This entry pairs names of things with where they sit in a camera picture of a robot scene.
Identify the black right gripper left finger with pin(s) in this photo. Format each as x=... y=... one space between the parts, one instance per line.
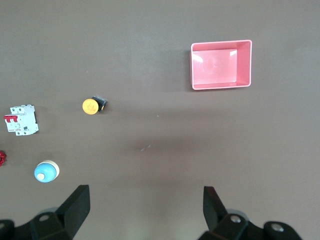
x=75 y=207

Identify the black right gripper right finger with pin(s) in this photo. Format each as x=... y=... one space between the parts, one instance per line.
x=215 y=212

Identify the yellow push button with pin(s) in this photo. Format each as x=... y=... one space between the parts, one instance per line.
x=89 y=106

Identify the blue dome bell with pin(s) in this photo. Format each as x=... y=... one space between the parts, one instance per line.
x=47 y=170

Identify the pink plastic box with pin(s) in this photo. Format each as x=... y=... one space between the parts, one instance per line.
x=212 y=65

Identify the white circuit breaker red switch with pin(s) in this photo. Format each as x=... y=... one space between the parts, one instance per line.
x=23 y=122

